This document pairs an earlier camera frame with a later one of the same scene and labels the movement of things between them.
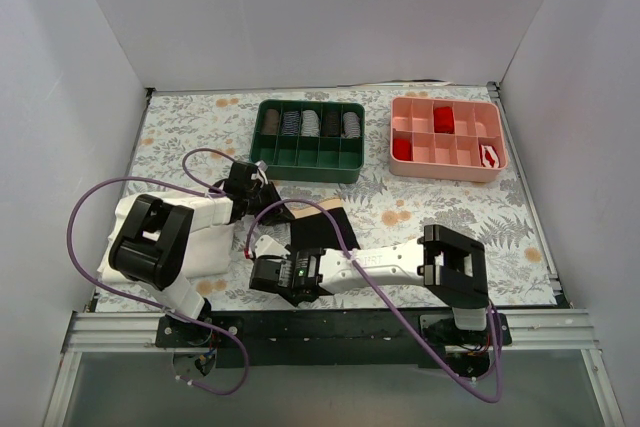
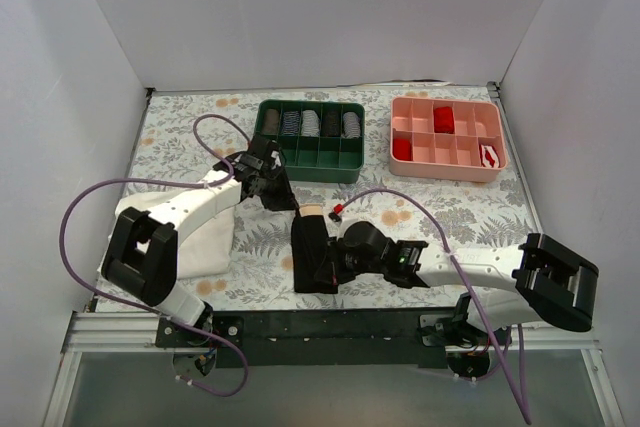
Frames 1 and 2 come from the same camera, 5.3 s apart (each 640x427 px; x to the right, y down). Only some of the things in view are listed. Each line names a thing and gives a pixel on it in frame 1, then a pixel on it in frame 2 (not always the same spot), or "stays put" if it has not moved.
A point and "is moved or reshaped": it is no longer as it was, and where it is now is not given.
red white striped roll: x=489 y=156 stays put
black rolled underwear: x=333 y=123 stays put
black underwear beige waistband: x=312 y=229 is moved or reshaped
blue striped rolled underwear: x=290 y=122 stays put
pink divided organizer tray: x=448 y=155 stays put
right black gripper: x=293 y=240 → x=331 y=261
